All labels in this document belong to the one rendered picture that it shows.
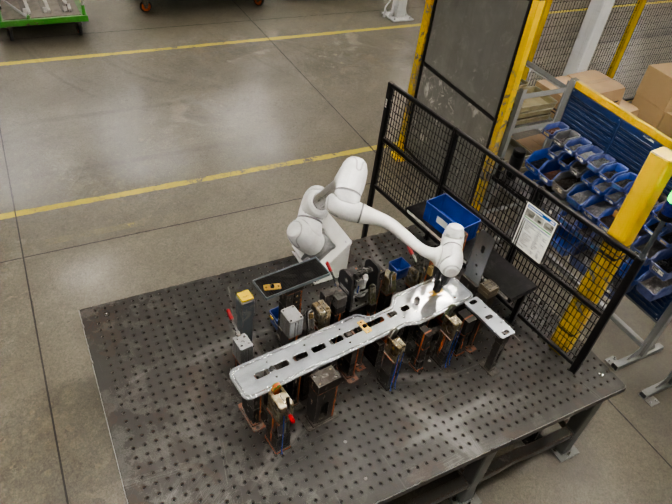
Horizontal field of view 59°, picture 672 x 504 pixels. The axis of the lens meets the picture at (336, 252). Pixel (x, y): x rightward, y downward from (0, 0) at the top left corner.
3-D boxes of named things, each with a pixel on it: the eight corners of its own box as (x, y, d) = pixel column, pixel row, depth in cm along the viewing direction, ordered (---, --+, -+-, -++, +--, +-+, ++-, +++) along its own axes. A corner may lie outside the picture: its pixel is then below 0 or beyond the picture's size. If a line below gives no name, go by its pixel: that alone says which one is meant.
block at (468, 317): (454, 359, 325) (467, 325, 307) (441, 345, 332) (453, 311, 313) (467, 352, 330) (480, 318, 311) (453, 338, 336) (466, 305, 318)
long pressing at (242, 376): (248, 407, 256) (248, 405, 255) (225, 370, 269) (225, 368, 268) (476, 297, 322) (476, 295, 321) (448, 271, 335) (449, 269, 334)
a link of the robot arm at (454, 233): (438, 240, 302) (437, 257, 292) (445, 217, 292) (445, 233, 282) (459, 244, 301) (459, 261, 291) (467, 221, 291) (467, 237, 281)
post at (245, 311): (241, 363, 308) (241, 306, 279) (235, 353, 313) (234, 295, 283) (254, 358, 312) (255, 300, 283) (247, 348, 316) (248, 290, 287)
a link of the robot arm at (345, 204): (359, 219, 284) (366, 193, 288) (322, 208, 284) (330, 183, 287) (355, 227, 297) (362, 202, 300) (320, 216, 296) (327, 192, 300)
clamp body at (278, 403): (276, 460, 271) (279, 415, 247) (260, 435, 279) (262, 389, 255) (296, 449, 276) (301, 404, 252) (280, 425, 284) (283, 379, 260)
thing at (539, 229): (539, 266, 322) (560, 222, 302) (509, 242, 335) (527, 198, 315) (542, 265, 323) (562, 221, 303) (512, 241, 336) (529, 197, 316)
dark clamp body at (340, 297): (329, 353, 320) (337, 304, 294) (316, 336, 327) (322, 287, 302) (346, 345, 325) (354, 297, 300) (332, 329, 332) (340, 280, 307)
